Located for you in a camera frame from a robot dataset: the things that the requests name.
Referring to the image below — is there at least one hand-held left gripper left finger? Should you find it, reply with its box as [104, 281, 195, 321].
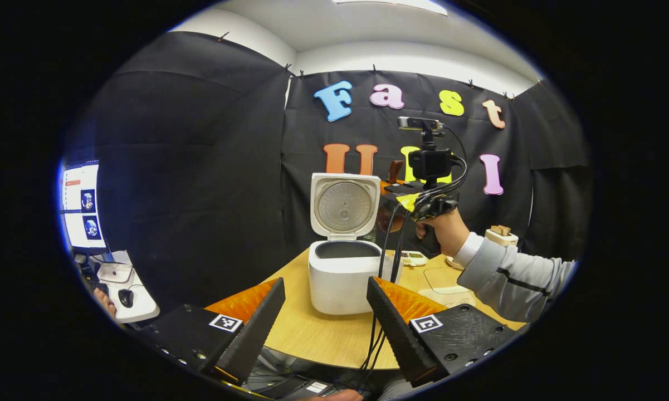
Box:
[136, 278, 286, 385]

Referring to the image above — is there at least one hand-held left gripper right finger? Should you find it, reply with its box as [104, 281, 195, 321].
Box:
[366, 277, 519, 389]

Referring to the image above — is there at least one brown wooden spoon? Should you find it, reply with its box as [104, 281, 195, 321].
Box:
[376, 160, 406, 234]

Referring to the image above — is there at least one white rice box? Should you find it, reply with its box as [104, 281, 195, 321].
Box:
[418, 267, 480, 308]

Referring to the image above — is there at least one white rice cooker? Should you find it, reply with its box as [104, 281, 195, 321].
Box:
[308, 173, 404, 316]

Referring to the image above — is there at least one white toaster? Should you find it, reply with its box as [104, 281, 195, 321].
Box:
[485, 228, 519, 249]

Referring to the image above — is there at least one white side desk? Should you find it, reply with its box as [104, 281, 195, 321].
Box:
[84, 251, 160, 324]

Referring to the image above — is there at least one white desktop device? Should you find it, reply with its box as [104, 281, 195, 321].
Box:
[97, 263, 134, 285]

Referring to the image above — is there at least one long ceiling light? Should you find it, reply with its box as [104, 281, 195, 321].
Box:
[334, 0, 449, 16]

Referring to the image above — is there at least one black backdrop cloth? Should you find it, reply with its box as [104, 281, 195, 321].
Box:
[61, 31, 591, 318]

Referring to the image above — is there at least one computer monitor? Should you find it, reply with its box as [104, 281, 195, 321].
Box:
[60, 162, 108, 254]

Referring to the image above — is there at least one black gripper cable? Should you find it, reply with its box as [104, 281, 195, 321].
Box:
[359, 125, 468, 390]

